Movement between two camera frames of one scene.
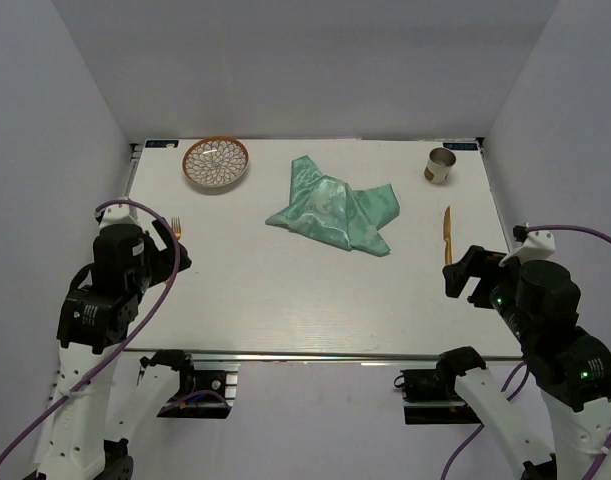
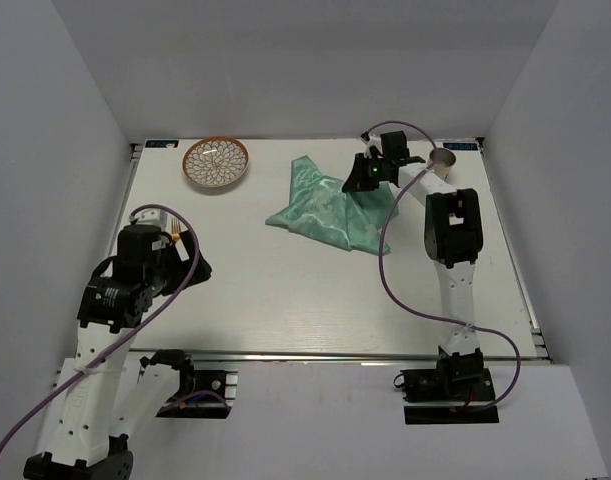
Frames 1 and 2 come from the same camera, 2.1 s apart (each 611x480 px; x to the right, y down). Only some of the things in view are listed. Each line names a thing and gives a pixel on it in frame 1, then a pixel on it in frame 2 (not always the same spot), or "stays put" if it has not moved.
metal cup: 439,166 stays put
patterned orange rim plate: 216,161 stays put
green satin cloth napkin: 332,209 stays put
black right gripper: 474,262 to 357,179
